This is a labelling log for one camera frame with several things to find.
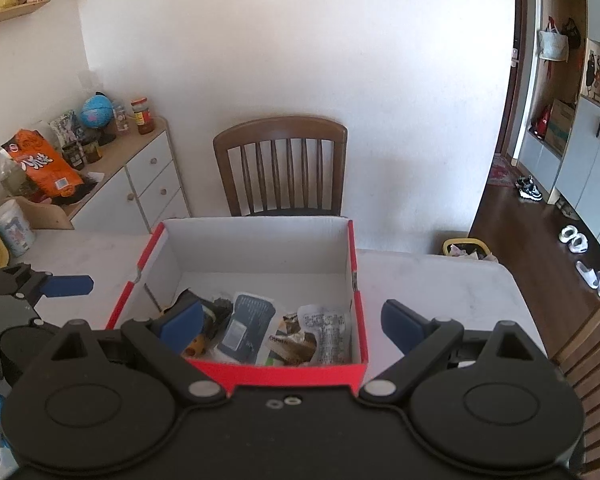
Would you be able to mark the red cardboard box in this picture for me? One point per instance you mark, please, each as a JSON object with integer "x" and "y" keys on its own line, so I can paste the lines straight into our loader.
{"x": 274, "y": 300}

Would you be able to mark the blue globe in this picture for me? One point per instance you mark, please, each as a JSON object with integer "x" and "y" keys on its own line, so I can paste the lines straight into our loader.
{"x": 96, "y": 114}

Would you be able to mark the white green printed packet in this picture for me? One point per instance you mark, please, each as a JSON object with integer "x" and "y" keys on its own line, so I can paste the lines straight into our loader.
{"x": 331, "y": 328}

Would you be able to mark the yellow rimmed waste bin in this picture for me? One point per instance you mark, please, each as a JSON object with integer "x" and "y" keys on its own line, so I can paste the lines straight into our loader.
{"x": 468, "y": 248}

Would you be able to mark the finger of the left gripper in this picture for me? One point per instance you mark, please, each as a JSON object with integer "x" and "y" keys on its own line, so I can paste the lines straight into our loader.
{"x": 21, "y": 282}

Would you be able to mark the hanging tote bag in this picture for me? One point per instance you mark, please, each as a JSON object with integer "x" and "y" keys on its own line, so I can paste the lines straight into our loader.
{"x": 552, "y": 45}

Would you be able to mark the brown wooden chair far side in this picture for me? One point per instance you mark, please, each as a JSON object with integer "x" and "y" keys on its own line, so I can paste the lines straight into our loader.
{"x": 283, "y": 166}

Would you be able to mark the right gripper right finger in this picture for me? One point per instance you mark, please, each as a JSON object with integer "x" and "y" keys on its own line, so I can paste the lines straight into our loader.
{"x": 426, "y": 346}

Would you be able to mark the white drawer cabinet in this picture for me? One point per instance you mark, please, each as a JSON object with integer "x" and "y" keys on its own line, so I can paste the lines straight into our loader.
{"x": 138, "y": 185}

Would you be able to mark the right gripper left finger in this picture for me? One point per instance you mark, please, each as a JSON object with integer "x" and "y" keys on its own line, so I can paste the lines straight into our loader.
{"x": 161, "y": 342}

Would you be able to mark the silver foil wrapper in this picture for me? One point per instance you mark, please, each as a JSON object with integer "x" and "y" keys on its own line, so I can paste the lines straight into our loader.
{"x": 290, "y": 344}

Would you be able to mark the dark blue packet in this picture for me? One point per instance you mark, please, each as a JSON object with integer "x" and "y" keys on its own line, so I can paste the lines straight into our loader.
{"x": 247, "y": 328}

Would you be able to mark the white paper cup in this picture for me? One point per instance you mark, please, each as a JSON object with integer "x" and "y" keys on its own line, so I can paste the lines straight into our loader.
{"x": 15, "y": 228}

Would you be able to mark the brown wooden chair right side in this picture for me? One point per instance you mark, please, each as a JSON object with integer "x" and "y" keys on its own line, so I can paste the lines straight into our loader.
{"x": 579, "y": 360}

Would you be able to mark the white blue wall cabinet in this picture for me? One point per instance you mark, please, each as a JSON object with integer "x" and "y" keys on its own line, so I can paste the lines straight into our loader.
{"x": 561, "y": 146}

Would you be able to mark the brown wooden chair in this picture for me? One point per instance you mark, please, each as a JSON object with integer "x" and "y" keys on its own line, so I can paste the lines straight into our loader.
{"x": 579, "y": 360}
{"x": 283, "y": 166}

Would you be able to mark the red lid sauce jar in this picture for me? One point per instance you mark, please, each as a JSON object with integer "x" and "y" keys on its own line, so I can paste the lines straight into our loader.
{"x": 142, "y": 115}

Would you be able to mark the orange snack bag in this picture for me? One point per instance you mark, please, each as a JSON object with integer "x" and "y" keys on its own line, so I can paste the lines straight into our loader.
{"x": 42, "y": 164}

